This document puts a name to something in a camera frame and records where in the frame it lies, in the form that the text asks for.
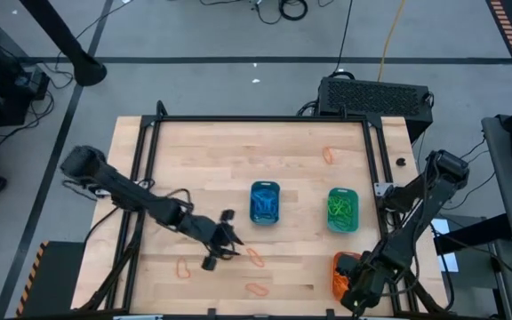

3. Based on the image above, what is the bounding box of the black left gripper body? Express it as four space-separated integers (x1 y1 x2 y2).
175 208 239 272

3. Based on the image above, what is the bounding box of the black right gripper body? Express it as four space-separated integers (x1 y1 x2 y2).
335 252 393 317

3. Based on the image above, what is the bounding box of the blue plastic basket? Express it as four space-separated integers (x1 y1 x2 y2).
250 180 282 227

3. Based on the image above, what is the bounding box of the orange plastic basket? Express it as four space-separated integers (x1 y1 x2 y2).
330 251 366 304

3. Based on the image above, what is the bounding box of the teal plastic basket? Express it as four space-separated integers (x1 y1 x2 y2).
326 187 361 235

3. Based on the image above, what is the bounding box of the black padded bar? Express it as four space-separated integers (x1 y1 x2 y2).
433 212 512 256

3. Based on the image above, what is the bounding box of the black computer tower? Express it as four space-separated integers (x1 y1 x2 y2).
316 76 435 144

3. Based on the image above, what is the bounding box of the black pole stand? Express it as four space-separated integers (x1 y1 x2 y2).
19 0 108 88

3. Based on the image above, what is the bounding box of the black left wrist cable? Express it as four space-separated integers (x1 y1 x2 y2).
162 188 194 210

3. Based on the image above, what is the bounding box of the black cable coil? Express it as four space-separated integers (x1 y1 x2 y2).
277 0 309 22

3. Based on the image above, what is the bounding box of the long black cable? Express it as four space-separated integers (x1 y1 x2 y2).
332 0 356 77

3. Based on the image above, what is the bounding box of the yellow cable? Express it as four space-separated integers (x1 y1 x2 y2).
377 0 407 84

